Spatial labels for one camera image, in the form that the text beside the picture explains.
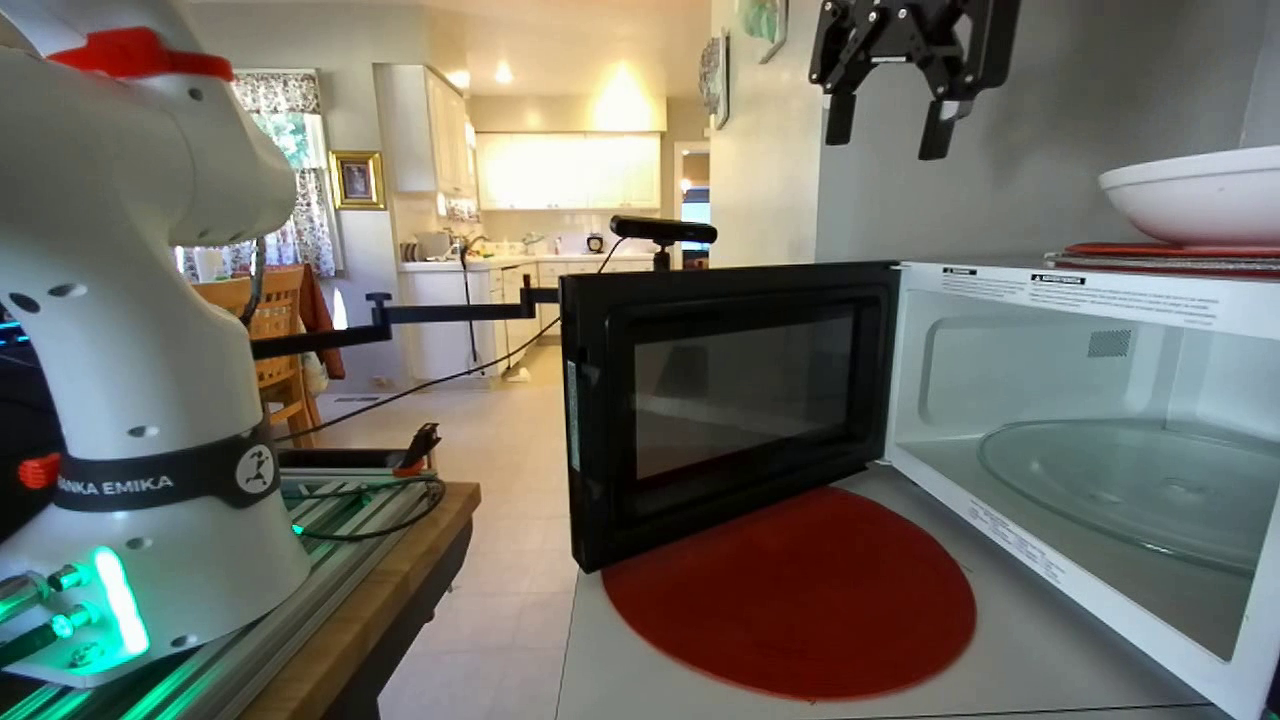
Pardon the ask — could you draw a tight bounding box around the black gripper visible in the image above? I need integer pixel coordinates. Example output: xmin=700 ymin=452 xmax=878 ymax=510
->
xmin=809 ymin=0 xmax=1024 ymax=162

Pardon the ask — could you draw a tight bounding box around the stainless steel microwave oven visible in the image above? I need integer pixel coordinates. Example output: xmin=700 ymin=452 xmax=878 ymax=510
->
xmin=557 ymin=257 xmax=902 ymax=577

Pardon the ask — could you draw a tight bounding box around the large white bowl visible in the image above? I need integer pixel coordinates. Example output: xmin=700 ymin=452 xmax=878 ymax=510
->
xmin=1096 ymin=138 xmax=1280 ymax=249

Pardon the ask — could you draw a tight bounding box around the glass microwave turntable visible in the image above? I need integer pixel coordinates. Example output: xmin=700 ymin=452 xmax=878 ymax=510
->
xmin=976 ymin=416 xmax=1280 ymax=579

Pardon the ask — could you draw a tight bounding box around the red plate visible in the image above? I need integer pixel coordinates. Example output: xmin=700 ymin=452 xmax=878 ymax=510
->
xmin=1042 ymin=234 xmax=1280 ymax=283

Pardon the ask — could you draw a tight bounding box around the bright kitchen window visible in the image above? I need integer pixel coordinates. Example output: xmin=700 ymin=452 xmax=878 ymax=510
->
xmin=475 ymin=133 xmax=667 ymax=214

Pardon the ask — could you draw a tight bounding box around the white kitchen cabinet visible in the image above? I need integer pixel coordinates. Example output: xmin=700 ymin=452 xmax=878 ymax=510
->
xmin=373 ymin=60 xmax=479 ymax=224

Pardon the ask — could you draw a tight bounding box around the red round placemat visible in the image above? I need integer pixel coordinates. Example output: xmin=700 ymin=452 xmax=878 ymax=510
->
xmin=599 ymin=484 xmax=980 ymax=707

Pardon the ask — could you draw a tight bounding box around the white kitchen counter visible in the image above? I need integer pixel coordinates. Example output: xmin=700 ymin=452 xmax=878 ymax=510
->
xmin=397 ymin=249 xmax=567 ymax=385

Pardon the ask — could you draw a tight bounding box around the gold framed picture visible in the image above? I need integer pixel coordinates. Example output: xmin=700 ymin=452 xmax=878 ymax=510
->
xmin=331 ymin=146 xmax=387 ymax=213

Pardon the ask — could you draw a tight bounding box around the white refrigerator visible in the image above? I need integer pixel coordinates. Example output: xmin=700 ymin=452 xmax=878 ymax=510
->
xmin=331 ymin=208 xmax=405 ymax=390

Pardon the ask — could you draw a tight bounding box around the black clamp with red tips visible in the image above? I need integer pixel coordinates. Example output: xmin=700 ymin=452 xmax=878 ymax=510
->
xmin=397 ymin=419 xmax=449 ymax=484

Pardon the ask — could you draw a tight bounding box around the patterned window curtain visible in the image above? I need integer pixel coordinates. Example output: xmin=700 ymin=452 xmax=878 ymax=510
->
xmin=171 ymin=68 xmax=334 ymax=283

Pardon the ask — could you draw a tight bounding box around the wooden chair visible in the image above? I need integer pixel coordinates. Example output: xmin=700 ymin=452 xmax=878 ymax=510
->
xmin=194 ymin=265 xmax=322 ymax=446

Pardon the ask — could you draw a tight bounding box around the wooden table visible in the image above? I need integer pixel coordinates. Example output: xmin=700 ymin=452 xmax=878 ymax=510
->
xmin=235 ymin=478 xmax=483 ymax=720

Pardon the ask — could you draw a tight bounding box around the round wall decoration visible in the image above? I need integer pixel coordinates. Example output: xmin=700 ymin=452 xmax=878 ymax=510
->
xmin=697 ymin=32 xmax=735 ymax=133

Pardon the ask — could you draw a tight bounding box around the black stereo camera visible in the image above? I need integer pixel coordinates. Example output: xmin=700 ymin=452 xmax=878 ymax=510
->
xmin=607 ymin=213 xmax=721 ymax=251

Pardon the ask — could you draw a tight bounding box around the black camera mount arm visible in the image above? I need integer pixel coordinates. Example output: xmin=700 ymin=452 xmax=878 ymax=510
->
xmin=248 ymin=238 xmax=676 ymax=364

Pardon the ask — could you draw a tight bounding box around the black camera cable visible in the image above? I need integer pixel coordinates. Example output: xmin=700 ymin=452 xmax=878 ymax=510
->
xmin=270 ymin=234 xmax=632 ymax=446

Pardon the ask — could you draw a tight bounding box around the black looped cable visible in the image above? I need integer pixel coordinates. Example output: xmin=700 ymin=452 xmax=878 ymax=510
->
xmin=282 ymin=470 xmax=450 ymax=549

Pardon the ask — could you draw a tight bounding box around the aluminium rail frame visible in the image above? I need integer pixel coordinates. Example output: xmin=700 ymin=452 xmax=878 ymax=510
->
xmin=0 ymin=443 xmax=450 ymax=720

